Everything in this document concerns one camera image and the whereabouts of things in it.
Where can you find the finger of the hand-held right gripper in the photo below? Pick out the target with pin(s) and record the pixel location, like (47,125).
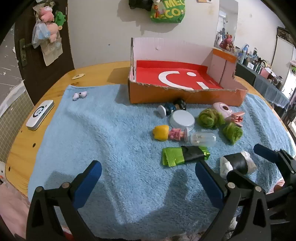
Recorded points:
(266,154)
(238,176)

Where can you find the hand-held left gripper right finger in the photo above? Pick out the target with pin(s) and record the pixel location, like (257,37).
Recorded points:
(208,183)

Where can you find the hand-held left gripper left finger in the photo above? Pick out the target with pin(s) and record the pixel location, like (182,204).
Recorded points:
(89,183)

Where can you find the black and white sushi toy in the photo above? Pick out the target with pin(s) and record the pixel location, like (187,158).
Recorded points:
(238,162)

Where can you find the green wool ball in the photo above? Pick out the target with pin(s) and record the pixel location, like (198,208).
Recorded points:
(232,132)
(208,118)

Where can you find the green and black paper roll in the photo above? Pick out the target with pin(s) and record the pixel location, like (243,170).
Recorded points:
(175,156)

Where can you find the clear plastic capsule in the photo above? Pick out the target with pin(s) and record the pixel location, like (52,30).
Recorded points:
(203,139)

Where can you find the pink clothespin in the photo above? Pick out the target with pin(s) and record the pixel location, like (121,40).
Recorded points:
(237,117)

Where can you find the pink toy camera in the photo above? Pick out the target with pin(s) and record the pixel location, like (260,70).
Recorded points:
(222,108)

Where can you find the yellow-haired pink figurine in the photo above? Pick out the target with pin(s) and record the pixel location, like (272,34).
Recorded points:
(161,132)

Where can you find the round white-lid jar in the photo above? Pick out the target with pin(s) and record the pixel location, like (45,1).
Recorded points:
(182,118)

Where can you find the dark-haired blue figurine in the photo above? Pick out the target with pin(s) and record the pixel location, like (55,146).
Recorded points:
(171,108)

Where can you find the orange cardboard box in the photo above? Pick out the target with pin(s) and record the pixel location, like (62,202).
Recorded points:
(180,97)

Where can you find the light blue fluffy towel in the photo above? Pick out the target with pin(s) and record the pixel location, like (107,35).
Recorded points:
(104,139)

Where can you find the dark covered side table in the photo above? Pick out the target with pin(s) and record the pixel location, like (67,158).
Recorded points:
(266,89)

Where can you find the pink cloth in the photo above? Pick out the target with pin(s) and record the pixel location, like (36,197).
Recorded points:
(11,206)

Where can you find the white remote control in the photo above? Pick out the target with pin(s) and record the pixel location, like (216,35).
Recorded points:
(39,114)

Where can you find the small pink white earbuds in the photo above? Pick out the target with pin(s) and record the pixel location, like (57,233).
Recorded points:
(79,95)

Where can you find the row of bottles and trinkets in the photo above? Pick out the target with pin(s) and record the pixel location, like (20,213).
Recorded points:
(254,58)

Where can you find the white cabinet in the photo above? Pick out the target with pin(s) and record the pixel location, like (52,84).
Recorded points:
(284,58)

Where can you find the small white sticker on table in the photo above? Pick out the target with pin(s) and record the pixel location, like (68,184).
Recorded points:
(78,76)

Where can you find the pink rabbit plush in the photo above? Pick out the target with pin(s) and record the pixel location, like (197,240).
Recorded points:
(226,41)

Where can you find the dark brown door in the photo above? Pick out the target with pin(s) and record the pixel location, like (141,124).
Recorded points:
(66,46)

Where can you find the pink plush toy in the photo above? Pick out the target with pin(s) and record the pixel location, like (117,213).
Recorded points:
(54,31)
(46,14)

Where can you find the clear plastic bag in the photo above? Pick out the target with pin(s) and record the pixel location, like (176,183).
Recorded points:
(39,34)

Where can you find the green plush toy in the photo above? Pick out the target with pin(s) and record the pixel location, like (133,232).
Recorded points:
(60,18)

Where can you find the green hanging bag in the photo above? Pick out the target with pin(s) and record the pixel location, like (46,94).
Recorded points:
(168,14)

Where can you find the black hanging bag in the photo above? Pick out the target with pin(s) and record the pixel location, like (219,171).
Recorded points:
(138,4)

